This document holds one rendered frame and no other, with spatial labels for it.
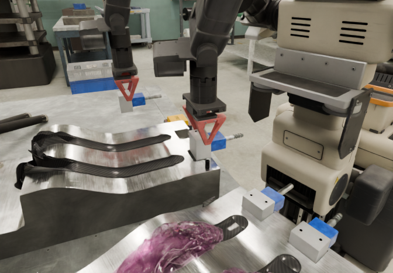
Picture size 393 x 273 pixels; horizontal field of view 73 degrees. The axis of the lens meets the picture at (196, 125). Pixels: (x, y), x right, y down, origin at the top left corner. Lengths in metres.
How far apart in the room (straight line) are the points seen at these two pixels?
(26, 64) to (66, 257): 3.98
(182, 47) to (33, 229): 0.43
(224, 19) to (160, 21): 6.72
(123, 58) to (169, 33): 6.47
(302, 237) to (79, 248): 0.40
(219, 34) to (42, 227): 0.46
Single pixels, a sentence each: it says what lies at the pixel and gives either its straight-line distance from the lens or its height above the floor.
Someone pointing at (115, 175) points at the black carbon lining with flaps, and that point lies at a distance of 0.61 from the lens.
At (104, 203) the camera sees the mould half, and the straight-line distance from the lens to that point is 0.56.
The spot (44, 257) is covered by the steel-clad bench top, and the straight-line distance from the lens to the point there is 0.61.
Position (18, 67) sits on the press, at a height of 0.29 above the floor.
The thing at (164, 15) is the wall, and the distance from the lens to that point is 7.16.
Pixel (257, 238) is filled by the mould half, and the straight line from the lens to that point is 0.51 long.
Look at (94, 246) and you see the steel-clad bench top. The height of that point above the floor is 0.80.
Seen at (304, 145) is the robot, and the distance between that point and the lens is 0.82.
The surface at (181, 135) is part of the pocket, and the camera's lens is 0.75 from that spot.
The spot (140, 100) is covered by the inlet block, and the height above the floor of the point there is 0.94.
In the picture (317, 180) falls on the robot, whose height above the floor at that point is 0.78.
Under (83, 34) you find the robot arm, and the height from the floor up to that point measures 1.14.
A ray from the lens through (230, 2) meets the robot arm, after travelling 0.42.
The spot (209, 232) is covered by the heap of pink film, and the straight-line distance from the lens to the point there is 0.45.
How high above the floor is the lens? 1.24
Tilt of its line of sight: 27 degrees down
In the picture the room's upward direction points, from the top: straight up
